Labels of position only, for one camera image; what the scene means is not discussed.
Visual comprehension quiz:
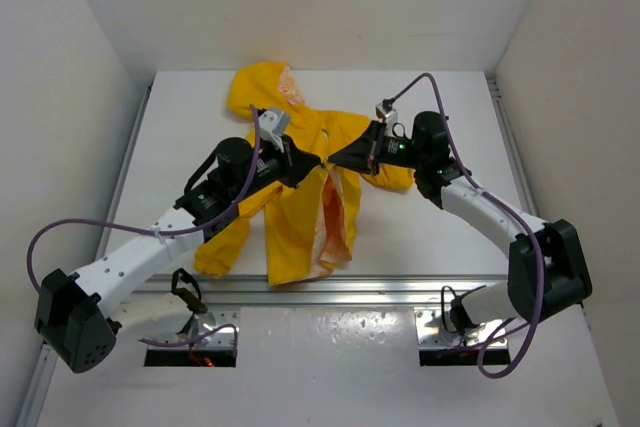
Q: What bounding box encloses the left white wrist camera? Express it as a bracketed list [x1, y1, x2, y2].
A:
[259, 107, 291, 152]

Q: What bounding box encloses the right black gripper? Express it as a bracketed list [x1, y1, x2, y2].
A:
[329, 119, 426, 177]

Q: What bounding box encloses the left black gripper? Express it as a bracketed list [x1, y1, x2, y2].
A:
[229, 130, 317, 201]

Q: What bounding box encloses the white front cover panel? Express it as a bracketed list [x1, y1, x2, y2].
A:
[39, 308, 618, 426]

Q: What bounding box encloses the aluminium rail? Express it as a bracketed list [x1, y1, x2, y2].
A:
[487, 74, 581, 306]
[15, 84, 153, 427]
[134, 274, 516, 307]

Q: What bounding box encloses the yellow hooded jacket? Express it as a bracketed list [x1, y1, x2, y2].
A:
[194, 61, 413, 285]

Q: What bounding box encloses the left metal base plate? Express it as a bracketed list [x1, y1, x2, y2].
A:
[140, 309, 241, 350]

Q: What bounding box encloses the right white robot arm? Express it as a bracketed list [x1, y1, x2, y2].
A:
[329, 111, 593, 334]

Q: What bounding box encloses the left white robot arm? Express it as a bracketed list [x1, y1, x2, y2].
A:
[35, 135, 322, 374]

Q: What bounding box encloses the aluminium left side rail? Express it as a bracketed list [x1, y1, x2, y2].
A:
[15, 84, 153, 427]

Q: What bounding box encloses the metal base plate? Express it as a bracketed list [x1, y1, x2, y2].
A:
[414, 306, 502, 352]
[140, 309, 241, 350]

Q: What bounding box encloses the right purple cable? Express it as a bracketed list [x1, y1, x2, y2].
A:
[389, 72, 546, 379]

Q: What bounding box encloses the aluminium front rail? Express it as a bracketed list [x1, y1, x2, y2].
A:
[134, 274, 516, 307]

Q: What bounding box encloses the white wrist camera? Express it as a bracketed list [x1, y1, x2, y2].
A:
[375, 98, 398, 124]
[259, 107, 291, 152]

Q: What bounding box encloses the aluminium right side rail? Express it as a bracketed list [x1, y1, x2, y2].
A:
[487, 74, 581, 306]

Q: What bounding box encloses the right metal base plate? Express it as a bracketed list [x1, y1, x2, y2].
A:
[414, 306, 502, 352]

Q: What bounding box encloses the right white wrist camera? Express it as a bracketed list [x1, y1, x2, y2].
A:
[375, 98, 398, 124]

